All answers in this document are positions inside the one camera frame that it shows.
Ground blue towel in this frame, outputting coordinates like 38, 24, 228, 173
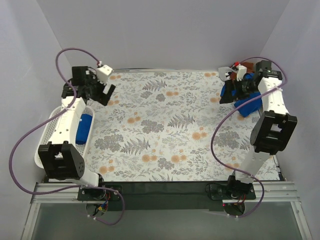
229, 73, 262, 117
75, 114, 93, 145

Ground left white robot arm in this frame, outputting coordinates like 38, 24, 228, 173
34, 64, 116, 200

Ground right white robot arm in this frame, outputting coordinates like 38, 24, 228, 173
209, 59, 298, 200

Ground brown towel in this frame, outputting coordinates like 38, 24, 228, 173
229, 61, 255, 81

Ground grey cloth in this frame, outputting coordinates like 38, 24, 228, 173
218, 66, 233, 82

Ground white perforated plastic basket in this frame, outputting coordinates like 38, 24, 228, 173
34, 105, 95, 169

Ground floral table mat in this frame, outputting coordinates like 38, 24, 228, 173
48, 69, 281, 183

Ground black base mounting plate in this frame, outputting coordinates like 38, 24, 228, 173
76, 183, 257, 212

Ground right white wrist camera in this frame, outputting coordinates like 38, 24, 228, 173
231, 61, 247, 82

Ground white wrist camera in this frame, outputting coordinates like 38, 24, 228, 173
231, 61, 247, 82
95, 65, 113, 85

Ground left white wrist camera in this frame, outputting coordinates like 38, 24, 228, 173
95, 65, 113, 85

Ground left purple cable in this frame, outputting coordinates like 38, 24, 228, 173
8, 47, 126, 226

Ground purple cable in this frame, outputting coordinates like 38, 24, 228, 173
8, 47, 126, 226
210, 56, 289, 219

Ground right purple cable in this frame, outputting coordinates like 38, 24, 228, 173
210, 56, 289, 219

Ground aluminium frame rail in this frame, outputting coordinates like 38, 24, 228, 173
31, 181, 300, 203

